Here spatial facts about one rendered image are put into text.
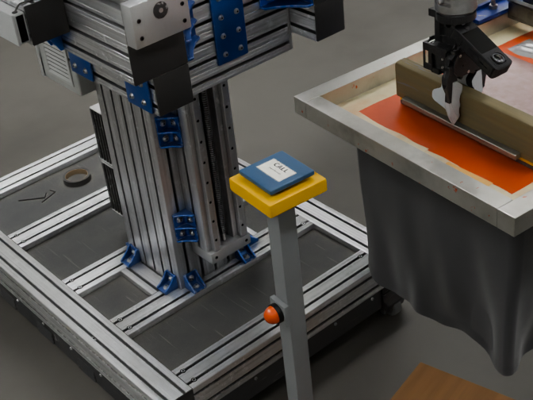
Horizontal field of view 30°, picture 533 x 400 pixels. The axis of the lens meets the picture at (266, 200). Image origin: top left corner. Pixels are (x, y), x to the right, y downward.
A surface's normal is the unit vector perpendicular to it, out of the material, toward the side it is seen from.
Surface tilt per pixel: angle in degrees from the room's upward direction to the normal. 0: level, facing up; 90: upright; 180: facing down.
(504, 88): 0
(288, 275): 90
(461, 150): 0
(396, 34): 0
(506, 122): 92
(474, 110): 92
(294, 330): 90
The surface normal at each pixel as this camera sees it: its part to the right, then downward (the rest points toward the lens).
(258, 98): -0.10, -0.82
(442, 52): -0.80, 0.39
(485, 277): -0.90, 0.38
